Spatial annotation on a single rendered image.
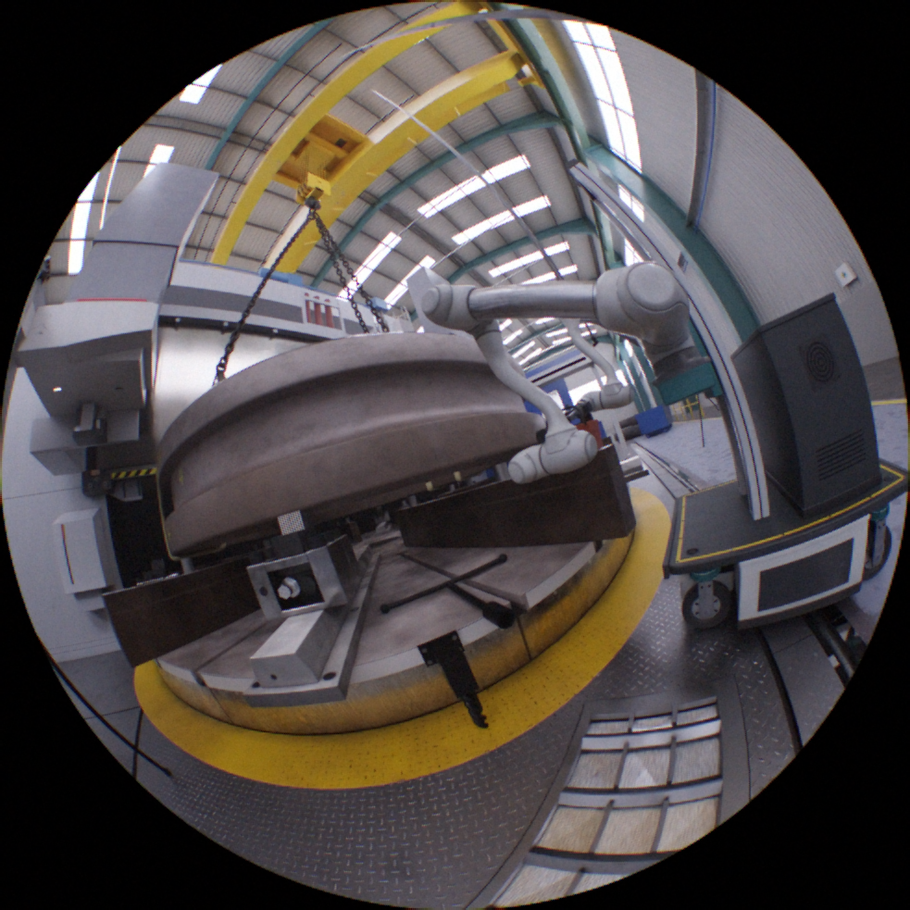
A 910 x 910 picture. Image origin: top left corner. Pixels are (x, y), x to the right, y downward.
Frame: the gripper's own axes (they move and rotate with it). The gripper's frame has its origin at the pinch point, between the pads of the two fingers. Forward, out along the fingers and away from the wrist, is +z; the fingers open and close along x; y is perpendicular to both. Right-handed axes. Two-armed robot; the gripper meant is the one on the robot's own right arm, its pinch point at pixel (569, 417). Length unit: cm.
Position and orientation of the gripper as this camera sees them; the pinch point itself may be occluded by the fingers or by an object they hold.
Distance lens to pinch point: 126.7
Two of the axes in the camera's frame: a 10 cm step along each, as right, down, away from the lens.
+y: -4.8, -8.8, -0.3
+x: 5.4, -2.7, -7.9
